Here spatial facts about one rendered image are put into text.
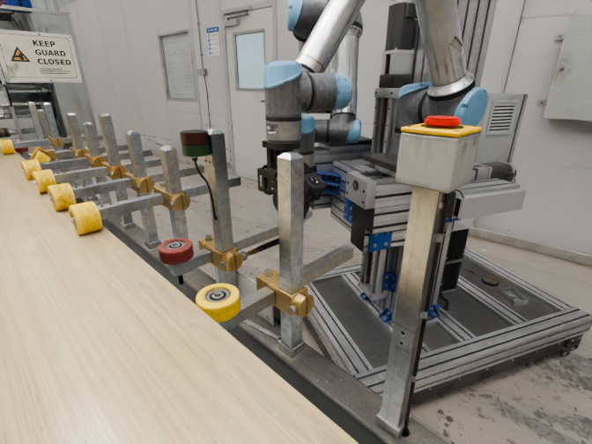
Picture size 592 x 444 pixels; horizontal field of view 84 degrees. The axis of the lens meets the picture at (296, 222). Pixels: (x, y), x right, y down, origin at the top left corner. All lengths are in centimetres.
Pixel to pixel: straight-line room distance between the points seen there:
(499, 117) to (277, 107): 103
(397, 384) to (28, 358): 56
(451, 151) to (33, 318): 69
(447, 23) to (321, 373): 84
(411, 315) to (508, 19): 283
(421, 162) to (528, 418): 153
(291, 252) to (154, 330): 27
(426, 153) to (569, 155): 273
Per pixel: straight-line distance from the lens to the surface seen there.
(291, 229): 62
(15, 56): 322
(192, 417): 47
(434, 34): 95
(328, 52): 88
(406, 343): 56
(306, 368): 78
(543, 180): 317
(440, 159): 41
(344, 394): 74
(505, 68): 314
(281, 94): 68
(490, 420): 176
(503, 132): 157
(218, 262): 88
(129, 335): 61
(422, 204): 45
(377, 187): 105
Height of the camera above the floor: 127
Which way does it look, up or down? 23 degrees down
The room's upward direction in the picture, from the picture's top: straight up
